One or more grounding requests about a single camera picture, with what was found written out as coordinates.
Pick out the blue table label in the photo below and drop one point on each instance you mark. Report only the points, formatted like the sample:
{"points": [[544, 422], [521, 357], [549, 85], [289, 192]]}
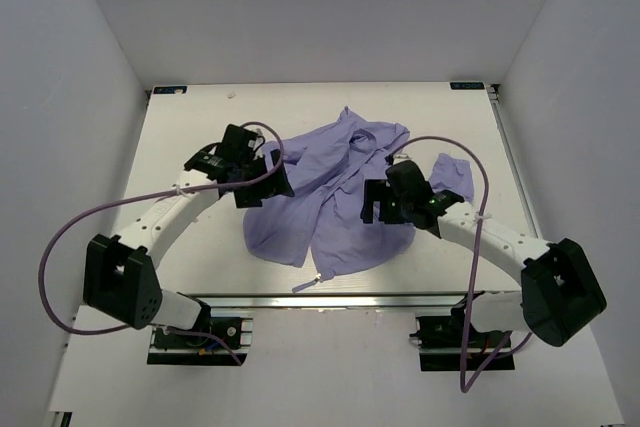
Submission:
{"points": [[169, 90], [466, 85]]}

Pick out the left blue table label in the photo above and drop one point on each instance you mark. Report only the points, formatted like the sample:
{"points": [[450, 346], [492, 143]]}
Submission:
{"points": [[169, 90]]}

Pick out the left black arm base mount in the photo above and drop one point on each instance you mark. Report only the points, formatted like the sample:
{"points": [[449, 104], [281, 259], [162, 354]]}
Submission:
{"points": [[224, 340]]}

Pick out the right blue table label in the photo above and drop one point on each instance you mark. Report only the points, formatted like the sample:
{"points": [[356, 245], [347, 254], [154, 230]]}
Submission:
{"points": [[466, 85]]}

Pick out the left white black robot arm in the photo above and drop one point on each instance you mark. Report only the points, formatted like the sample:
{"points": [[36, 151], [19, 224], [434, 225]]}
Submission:
{"points": [[120, 278]]}

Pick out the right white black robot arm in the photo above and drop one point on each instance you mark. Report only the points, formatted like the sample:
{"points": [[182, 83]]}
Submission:
{"points": [[558, 292]]}

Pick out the lavender purple jacket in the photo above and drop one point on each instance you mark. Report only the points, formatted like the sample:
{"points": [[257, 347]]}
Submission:
{"points": [[327, 169]]}

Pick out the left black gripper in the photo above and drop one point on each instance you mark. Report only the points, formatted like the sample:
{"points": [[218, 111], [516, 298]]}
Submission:
{"points": [[275, 185]]}

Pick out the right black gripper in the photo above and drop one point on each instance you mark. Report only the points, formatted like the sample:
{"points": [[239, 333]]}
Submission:
{"points": [[379, 190]]}

